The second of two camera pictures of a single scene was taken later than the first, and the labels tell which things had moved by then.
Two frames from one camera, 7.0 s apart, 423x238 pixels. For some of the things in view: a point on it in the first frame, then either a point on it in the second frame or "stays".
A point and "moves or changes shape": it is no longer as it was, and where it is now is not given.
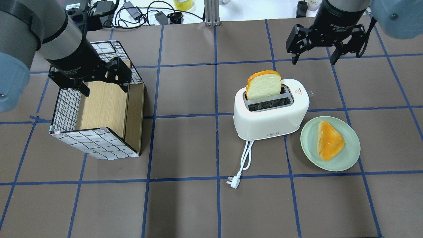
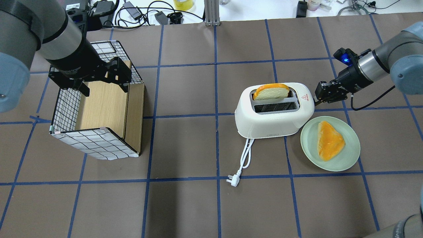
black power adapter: x=135 y=14 stays
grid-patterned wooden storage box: x=108 y=124 stays
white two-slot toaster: x=272 y=116 moves or changes shape
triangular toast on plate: x=329 y=142 stays
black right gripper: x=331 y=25 to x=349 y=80
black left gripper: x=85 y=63 stays
